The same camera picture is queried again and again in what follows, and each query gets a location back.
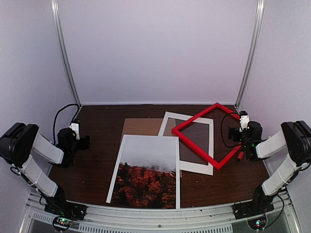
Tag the right aluminium corner post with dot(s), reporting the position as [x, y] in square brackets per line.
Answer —
[252, 51]

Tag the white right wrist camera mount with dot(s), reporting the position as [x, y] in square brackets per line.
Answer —
[244, 119]

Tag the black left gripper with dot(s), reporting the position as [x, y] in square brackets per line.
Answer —
[82, 146]

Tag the aluminium front rail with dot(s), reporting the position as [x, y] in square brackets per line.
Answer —
[211, 219]

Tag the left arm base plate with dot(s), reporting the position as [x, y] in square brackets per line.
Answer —
[73, 211]

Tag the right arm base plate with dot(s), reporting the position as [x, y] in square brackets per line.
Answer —
[248, 209]

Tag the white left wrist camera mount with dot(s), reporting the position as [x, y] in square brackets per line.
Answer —
[75, 126]

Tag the left controller board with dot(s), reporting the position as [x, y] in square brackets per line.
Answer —
[61, 223]

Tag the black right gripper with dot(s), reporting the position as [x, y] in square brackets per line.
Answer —
[235, 137]

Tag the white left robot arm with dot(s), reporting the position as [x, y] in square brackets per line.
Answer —
[23, 146]

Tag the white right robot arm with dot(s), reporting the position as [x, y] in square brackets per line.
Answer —
[292, 144]

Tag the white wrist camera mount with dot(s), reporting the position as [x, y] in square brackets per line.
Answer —
[244, 119]
[75, 126]

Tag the white mat board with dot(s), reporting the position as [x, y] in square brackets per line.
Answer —
[189, 166]

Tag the red handled screwdriver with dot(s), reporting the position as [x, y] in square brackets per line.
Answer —
[241, 153]

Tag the left aluminium corner post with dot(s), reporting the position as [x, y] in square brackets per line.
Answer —
[64, 54]

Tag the photo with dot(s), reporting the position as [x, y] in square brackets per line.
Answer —
[146, 173]

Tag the red picture frame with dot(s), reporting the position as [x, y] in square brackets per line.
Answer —
[177, 132]

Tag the right controller board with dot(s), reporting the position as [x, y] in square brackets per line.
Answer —
[257, 224]

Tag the controller board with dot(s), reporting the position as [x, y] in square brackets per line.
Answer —
[61, 223]
[257, 224]

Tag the brown frame backing board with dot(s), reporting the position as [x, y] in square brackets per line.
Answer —
[141, 126]

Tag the aluminium corner post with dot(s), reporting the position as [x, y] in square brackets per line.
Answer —
[64, 54]
[252, 51]

